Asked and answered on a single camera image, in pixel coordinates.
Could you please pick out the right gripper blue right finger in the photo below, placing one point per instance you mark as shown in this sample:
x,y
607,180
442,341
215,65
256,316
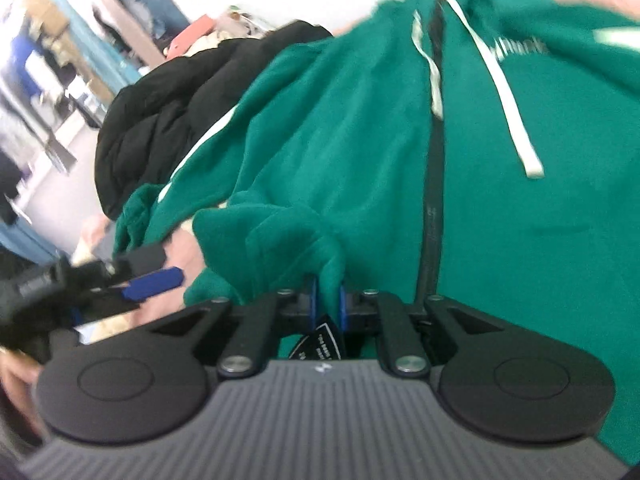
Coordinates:
x,y
383,317

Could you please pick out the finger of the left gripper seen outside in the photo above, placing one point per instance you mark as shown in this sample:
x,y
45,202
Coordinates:
x,y
153,284

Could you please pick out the patchwork bed sheet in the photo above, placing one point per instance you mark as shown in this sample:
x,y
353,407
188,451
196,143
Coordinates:
x,y
184,261

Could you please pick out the green hooded sweatshirt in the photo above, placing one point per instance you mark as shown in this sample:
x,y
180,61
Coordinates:
x,y
484,150

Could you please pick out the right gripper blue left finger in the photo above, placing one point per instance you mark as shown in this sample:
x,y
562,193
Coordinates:
x,y
262,324

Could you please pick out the black puffer jacket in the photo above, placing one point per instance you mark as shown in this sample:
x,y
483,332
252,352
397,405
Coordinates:
x,y
152,124

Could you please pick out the person's left hand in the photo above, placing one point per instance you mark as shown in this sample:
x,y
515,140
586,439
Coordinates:
x,y
19,374

